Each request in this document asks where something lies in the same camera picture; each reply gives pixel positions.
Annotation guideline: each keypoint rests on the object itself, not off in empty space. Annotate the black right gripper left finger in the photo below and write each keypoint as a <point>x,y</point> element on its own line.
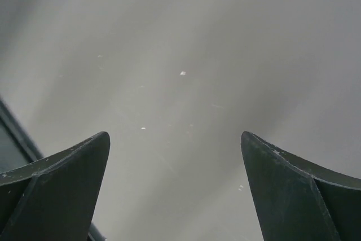
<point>56,190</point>

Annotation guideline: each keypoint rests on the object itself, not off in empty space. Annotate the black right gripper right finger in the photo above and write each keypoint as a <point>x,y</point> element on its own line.
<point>296,199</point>

